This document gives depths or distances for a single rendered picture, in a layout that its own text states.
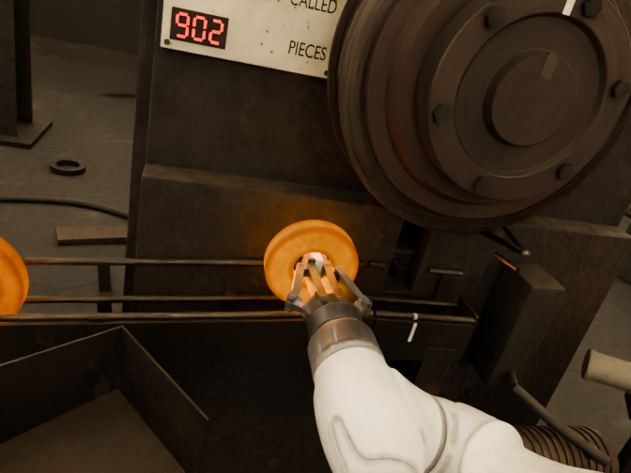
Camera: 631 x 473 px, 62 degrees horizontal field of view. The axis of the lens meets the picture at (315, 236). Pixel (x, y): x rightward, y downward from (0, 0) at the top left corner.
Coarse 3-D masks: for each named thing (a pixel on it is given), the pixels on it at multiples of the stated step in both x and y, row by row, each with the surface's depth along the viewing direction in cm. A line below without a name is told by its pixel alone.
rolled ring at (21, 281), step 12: (0, 240) 76; (0, 252) 74; (12, 252) 77; (0, 264) 75; (12, 264) 76; (0, 276) 76; (12, 276) 76; (24, 276) 78; (0, 288) 77; (12, 288) 77; (24, 288) 79; (0, 300) 78; (12, 300) 78; (0, 312) 79; (12, 312) 79
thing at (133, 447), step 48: (96, 336) 69; (0, 384) 62; (48, 384) 67; (96, 384) 72; (144, 384) 70; (0, 432) 65; (48, 432) 68; (96, 432) 69; (144, 432) 70; (192, 432) 63
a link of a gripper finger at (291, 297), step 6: (300, 264) 80; (300, 270) 78; (294, 276) 79; (300, 276) 77; (294, 282) 75; (300, 282) 75; (294, 288) 74; (300, 288) 74; (288, 294) 72; (294, 294) 73; (288, 300) 72; (294, 300) 72; (288, 312) 73
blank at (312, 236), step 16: (304, 224) 82; (320, 224) 82; (272, 240) 83; (288, 240) 81; (304, 240) 81; (320, 240) 82; (336, 240) 82; (272, 256) 82; (288, 256) 82; (336, 256) 84; (352, 256) 84; (272, 272) 83; (288, 272) 84; (352, 272) 86; (272, 288) 85; (288, 288) 86; (304, 288) 86
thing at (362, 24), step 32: (384, 0) 66; (352, 32) 67; (352, 64) 69; (352, 96) 71; (352, 128) 73; (352, 160) 75; (384, 192) 78; (416, 224) 82; (448, 224) 83; (480, 224) 84
